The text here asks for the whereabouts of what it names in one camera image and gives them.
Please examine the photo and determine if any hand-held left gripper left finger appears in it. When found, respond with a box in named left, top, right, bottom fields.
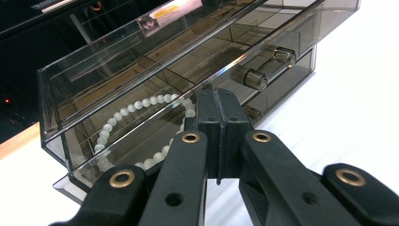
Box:
left=184, top=88, right=225, bottom=185

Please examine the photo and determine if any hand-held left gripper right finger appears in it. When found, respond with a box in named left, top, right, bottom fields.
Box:
left=215, top=88, right=254, bottom=181

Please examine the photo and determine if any smoky acrylic drawer with handle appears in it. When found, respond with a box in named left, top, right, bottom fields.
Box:
left=37, top=0, right=361, bottom=173
left=53, top=43, right=318, bottom=205

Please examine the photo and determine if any white bead bracelet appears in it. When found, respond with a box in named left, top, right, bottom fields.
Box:
left=93, top=93, right=197, bottom=172

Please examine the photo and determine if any smoky acrylic drawer organiser frame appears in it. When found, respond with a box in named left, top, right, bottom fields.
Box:
left=37, top=0, right=361, bottom=205

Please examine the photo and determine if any metal stand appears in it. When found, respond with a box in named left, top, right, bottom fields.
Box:
left=69, top=12, right=94, bottom=44

